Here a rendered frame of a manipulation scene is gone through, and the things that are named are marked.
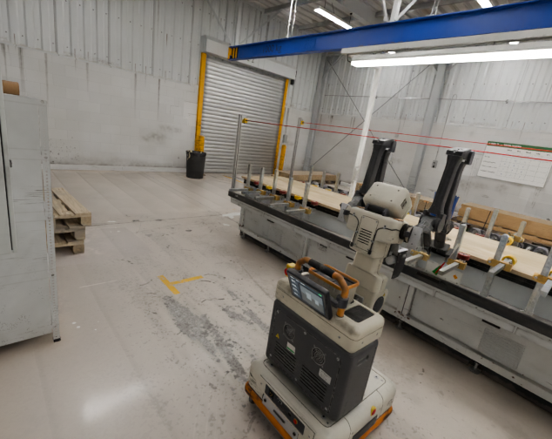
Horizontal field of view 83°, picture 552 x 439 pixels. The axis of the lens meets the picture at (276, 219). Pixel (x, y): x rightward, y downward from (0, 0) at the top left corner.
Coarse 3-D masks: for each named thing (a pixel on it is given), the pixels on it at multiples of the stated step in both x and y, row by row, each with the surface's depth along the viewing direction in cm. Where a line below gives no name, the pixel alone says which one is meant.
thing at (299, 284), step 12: (288, 276) 151; (300, 276) 144; (300, 288) 147; (312, 288) 139; (324, 288) 135; (300, 300) 154; (312, 300) 144; (324, 300) 135; (336, 300) 138; (324, 312) 141
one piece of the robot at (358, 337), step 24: (288, 264) 162; (312, 264) 149; (288, 288) 162; (288, 312) 163; (312, 312) 150; (336, 312) 144; (360, 312) 148; (288, 336) 165; (312, 336) 151; (336, 336) 140; (360, 336) 134; (288, 360) 166; (312, 360) 152; (336, 360) 141; (360, 360) 144; (312, 384) 154; (336, 384) 142; (360, 384) 151; (336, 408) 143
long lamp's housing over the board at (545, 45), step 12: (456, 48) 239; (468, 48) 233; (480, 48) 227; (492, 48) 221; (504, 48) 216; (516, 48) 211; (528, 48) 206; (540, 48) 202; (360, 60) 297; (372, 60) 290
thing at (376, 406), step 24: (264, 360) 182; (288, 384) 167; (384, 384) 177; (264, 408) 172; (312, 408) 155; (360, 408) 160; (384, 408) 174; (288, 432) 158; (336, 432) 145; (360, 432) 159
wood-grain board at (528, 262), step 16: (256, 176) 448; (272, 176) 471; (320, 192) 394; (336, 192) 411; (336, 208) 318; (416, 224) 303; (448, 240) 261; (464, 240) 268; (480, 240) 276; (480, 256) 231; (528, 256) 250; (544, 256) 257; (512, 272) 213; (528, 272) 212
